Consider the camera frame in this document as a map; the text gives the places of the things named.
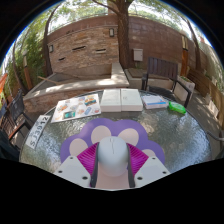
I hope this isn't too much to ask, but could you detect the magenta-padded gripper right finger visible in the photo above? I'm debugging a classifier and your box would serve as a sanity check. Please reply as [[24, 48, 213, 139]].
[[126, 143, 171, 188]]

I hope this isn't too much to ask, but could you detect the slim curved tree trunk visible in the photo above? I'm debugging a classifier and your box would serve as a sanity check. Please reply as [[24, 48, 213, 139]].
[[186, 19, 203, 71], [41, 13, 58, 77]]

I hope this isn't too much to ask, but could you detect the white number plate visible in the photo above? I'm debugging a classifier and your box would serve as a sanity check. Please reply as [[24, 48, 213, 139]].
[[25, 114, 52, 150]]

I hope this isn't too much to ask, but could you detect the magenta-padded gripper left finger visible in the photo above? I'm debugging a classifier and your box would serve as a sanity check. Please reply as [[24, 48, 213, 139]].
[[53, 142, 100, 188]]

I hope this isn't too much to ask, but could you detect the dark slatted armchair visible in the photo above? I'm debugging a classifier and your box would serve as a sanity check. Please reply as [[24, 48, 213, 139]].
[[141, 56, 193, 108]]

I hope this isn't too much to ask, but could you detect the stone fountain basin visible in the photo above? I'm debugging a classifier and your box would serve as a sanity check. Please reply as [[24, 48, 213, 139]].
[[23, 62, 130, 101]]

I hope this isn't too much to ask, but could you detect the orange parasol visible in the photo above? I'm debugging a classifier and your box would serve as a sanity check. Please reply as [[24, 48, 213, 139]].
[[0, 73, 8, 91]]

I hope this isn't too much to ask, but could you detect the green wipes pack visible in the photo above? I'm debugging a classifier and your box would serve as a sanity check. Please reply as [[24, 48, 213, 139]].
[[168, 101, 187, 115]]

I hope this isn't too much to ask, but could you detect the small white and blue box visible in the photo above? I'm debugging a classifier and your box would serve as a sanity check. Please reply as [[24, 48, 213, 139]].
[[141, 95, 169, 110]]

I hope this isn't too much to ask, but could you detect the purple paw-shaped mouse pad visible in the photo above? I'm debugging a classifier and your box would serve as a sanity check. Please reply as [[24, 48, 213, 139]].
[[60, 118, 166, 190]]

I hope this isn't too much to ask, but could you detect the thick tree trunk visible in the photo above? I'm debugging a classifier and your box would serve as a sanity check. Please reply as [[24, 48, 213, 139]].
[[116, 0, 131, 70]]

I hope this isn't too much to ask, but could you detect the wooden stick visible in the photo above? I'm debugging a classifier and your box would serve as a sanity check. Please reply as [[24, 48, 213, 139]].
[[37, 75, 59, 85]]

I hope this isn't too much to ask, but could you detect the colourful printed sheet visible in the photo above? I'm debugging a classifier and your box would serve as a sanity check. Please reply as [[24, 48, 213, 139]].
[[50, 93, 102, 123]]

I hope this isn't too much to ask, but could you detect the white utility box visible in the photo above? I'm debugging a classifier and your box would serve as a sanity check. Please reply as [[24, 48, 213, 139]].
[[133, 48, 144, 62]]

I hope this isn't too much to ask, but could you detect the wooden lamp post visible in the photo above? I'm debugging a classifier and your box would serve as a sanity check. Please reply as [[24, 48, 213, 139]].
[[180, 33, 190, 77], [21, 49, 34, 91]]

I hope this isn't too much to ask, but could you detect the flat white box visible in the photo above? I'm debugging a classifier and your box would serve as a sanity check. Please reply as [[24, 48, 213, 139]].
[[120, 88, 144, 112], [100, 88, 122, 113]]

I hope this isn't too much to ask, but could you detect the white planter box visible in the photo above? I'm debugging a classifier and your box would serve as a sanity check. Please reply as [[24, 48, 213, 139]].
[[177, 75, 196, 101]]

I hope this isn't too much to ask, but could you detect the white computer mouse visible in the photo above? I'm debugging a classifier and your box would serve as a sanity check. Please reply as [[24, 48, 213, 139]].
[[97, 135, 129, 178]]

